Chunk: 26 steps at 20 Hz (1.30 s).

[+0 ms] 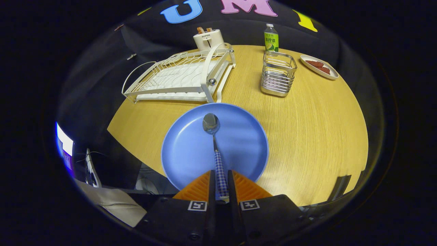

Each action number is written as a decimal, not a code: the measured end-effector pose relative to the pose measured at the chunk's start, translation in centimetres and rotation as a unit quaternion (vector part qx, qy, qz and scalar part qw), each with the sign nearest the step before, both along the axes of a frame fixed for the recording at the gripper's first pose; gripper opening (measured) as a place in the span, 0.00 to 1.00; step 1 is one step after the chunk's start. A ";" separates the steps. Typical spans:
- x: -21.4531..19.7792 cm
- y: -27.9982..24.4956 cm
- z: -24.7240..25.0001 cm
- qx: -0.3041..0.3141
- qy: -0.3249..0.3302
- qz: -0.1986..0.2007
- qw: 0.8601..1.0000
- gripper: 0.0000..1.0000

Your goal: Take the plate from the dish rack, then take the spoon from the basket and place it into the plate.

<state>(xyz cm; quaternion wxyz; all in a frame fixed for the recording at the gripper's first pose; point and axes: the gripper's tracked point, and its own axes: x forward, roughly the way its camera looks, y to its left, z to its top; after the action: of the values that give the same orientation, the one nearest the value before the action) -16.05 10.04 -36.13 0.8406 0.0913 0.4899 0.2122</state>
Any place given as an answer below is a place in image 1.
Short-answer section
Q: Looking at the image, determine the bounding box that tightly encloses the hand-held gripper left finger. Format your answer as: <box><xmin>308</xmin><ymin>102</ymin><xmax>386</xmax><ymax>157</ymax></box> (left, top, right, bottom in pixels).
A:
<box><xmin>135</xmin><ymin>170</ymin><xmax>216</xmax><ymax>246</ymax></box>

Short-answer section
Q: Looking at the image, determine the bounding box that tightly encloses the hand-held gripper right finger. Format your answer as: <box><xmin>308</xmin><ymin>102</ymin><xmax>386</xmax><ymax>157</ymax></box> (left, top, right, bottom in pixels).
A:
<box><xmin>227</xmin><ymin>170</ymin><xmax>313</xmax><ymax>246</ymax></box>

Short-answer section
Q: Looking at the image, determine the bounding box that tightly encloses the blue plate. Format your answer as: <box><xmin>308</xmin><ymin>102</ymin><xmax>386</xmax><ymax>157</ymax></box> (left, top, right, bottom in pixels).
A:
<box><xmin>161</xmin><ymin>103</ymin><xmax>269</xmax><ymax>192</ymax></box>

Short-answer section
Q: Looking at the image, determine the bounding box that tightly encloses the checked handle metal spoon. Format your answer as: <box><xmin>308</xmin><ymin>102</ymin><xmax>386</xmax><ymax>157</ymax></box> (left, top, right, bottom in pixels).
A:
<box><xmin>202</xmin><ymin>113</ymin><xmax>230</xmax><ymax>202</ymax></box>

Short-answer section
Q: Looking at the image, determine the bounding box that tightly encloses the metal wire basket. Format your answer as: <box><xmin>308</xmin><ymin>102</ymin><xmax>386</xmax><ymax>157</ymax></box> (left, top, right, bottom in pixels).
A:
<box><xmin>260</xmin><ymin>51</ymin><xmax>298</xmax><ymax>97</ymax></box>

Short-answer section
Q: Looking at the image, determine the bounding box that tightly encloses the white wire dish rack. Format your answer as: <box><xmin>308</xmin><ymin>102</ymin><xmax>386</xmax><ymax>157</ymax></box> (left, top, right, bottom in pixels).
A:
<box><xmin>122</xmin><ymin>43</ymin><xmax>237</xmax><ymax>104</ymax></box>

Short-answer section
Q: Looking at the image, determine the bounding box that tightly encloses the small white oval plate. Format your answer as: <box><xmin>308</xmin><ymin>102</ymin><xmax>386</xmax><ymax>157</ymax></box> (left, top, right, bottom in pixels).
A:
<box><xmin>300</xmin><ymin>55</ymin><xmax>339</xmax><ymax>80</ymax></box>

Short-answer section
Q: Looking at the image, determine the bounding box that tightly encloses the white cloth sheet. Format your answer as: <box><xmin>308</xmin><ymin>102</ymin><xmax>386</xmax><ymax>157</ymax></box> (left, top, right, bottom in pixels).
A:
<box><xmin>75</xmin><ymin>179</ymin><xmax>147</xmax><ymax>228</ymax></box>

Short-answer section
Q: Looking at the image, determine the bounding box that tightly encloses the black chair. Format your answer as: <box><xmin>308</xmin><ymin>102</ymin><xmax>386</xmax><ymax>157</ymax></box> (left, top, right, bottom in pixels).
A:
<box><xmin>328</xmin><ymin>175</ymin><xmax>352</xmax><ymax>202</ymax></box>

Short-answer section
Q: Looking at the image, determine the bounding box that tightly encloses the white toaster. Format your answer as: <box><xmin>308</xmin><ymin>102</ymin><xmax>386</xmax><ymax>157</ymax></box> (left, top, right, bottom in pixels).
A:
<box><xmin>193</xmin><ymin>29</ymin><xmax>225</xmax><ymax>52</ymax></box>

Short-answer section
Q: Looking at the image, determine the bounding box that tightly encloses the green label drink bottle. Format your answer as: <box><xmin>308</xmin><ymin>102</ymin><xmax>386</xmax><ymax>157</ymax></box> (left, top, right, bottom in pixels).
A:
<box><xmin>264</xmin><ymin>24</ymin><xmax>279</xmax><ymax>54</ymax></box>

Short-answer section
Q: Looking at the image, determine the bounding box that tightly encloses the glowing screen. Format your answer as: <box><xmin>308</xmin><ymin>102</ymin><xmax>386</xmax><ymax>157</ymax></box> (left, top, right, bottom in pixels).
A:
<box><xmin>56</xmin><ymin>122</ymin><xmax>74</xmax><ymax>171</ymax></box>

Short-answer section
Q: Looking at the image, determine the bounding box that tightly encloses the black backdrop cloth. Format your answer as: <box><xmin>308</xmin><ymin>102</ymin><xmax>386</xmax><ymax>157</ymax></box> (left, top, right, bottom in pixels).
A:
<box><xmin>56</xmin><ymin>0</ymin><xmax>342</xmax><ymax>192</ymax></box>

